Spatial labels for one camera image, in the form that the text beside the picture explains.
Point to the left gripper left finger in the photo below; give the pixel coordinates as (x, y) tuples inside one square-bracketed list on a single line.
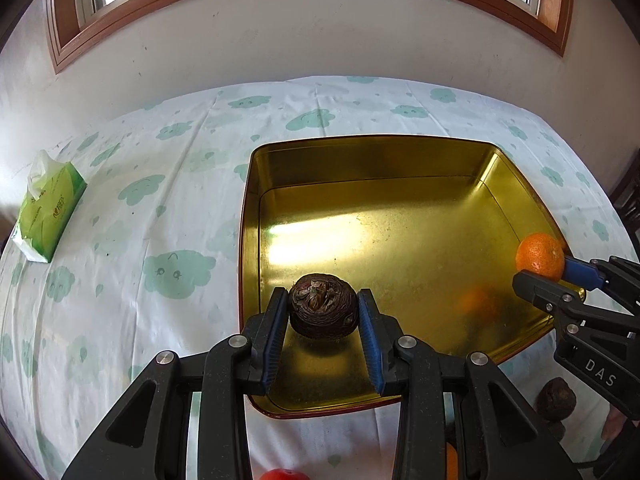
[(145, 435)]

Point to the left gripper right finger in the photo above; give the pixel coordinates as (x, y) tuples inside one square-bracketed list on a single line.
[(498, 434)]

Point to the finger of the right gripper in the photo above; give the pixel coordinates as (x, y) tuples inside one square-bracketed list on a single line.
[(618, 278), (548, 296)]

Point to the large front orange mandarin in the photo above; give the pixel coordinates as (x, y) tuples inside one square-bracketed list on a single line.
[(541, 254)]

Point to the large wrinkled passion fruit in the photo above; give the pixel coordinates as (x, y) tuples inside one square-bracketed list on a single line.
[(556, 400)]

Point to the red tomato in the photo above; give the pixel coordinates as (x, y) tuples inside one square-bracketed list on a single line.
[(283, 474)]

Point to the small wrinkled passion fruit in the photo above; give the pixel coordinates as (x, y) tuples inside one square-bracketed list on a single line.
[(322, 306)]

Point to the right hand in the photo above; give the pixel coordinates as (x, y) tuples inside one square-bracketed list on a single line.
[(613, 425)]

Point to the dark wooden chair right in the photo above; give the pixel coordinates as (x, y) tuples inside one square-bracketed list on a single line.
[(625, 199)]

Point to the red toffee tin box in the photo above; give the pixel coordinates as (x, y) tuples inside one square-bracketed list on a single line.
[(430, 225)]

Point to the cloud pattern tablecloth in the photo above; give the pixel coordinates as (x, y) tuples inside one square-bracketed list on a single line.
[(148, 260)]

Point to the green tissue pack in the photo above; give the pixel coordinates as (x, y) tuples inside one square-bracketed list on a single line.
[(53, 192)]

